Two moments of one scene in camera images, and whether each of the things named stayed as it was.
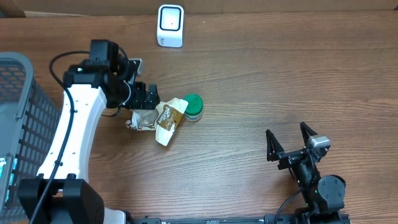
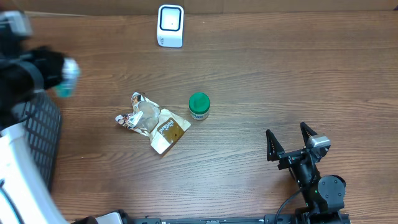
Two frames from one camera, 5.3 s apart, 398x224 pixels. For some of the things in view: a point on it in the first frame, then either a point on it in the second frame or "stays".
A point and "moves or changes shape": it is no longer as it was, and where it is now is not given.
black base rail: x=268 y=219 stays
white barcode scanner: x=170 y=25 stays
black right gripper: x=276 y=152 stays
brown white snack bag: x=164 y=119 moves or changes shape
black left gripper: x=138 y=101 to x=53 y=63
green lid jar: x=194 y=112 moves or changes shape
